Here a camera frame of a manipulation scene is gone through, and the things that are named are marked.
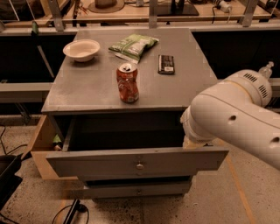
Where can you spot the round tan base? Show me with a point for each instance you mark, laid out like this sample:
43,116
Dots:
106,6

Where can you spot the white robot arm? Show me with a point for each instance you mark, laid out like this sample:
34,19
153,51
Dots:
234,111

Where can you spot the green chip bag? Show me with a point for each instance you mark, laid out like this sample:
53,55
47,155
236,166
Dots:
132,47

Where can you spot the grey top drawer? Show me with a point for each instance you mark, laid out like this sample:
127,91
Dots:
128,146

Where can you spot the grey drawer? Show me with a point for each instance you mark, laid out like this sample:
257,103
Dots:
132,190
128,146

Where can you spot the white bowl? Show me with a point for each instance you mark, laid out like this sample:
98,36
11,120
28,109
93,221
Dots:
82,50

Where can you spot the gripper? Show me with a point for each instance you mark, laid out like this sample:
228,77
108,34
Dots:
192,135

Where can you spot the grey bottom drawer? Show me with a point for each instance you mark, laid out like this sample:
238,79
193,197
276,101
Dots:
132,190

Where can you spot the dark chocolate bar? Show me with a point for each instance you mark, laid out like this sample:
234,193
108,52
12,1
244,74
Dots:
166,65

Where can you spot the grey drawer cabinet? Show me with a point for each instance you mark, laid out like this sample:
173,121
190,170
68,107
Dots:
91,88

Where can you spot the red crushed soda can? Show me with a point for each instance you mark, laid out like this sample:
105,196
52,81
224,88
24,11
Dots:
126,76

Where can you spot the clear soap dispenser bottle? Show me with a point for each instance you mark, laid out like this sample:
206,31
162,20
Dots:
266,71

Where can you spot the black monitor stand base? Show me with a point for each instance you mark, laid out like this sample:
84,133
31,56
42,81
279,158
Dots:
176,8

